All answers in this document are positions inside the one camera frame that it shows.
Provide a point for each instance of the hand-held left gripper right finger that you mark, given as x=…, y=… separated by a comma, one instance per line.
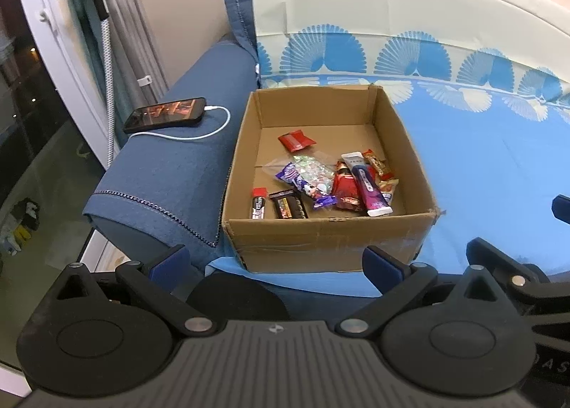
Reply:
x=383, y=268

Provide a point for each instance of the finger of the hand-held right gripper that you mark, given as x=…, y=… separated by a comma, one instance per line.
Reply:
x=525, y=276
x=562, y=210

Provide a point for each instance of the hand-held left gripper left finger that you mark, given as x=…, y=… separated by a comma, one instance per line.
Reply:
x=171, y=268

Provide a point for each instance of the brown cardboard box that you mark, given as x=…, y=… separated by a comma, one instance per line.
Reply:
x=311, y=243

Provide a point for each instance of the yellow wrapper packet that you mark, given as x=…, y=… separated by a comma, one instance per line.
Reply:
x=388, y=191

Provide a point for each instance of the white and purple long bar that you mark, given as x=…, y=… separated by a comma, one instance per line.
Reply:
x=369, y=187

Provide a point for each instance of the dark red packet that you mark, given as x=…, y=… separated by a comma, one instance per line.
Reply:
x=347, y=190

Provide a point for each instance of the small orange bar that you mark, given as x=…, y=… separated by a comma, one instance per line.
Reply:
x=375, y=163

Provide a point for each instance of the red-ended white snack bar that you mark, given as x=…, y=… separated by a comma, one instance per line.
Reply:
x=258, y=203

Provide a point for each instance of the dark brown chocolate bar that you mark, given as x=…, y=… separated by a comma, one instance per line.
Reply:
x=289, y=205

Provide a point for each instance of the purple wrapper packet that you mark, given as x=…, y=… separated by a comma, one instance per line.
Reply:
x=300, y=183

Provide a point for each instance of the clear bag of candies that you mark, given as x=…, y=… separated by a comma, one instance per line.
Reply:
x=311, y=170

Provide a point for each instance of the dark round cushion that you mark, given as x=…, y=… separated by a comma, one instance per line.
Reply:
x=240, y=299

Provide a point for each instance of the blue fan print bedsheet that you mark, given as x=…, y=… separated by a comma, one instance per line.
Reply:
x=490, y=158

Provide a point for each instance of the dark blue stitched blanket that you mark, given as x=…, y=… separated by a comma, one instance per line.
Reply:
x=178, y=176

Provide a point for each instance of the black smartphone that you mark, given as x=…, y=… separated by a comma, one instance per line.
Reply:
x=164, y=114

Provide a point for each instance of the dark and yellow bundle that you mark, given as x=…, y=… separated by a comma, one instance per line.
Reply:
x=22, y=227

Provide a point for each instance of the white curtain clip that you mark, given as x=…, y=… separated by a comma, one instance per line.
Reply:
x=144, y=80

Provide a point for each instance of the white window frame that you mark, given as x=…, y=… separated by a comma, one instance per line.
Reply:
x=62, y=69

